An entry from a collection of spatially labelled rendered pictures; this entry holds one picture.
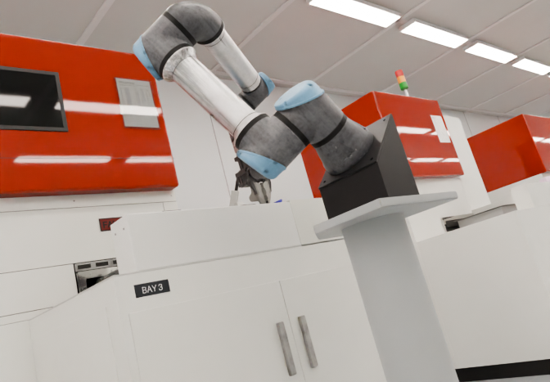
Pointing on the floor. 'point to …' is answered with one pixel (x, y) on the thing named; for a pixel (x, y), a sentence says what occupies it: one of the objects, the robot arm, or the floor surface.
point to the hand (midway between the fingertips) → (266, 203)
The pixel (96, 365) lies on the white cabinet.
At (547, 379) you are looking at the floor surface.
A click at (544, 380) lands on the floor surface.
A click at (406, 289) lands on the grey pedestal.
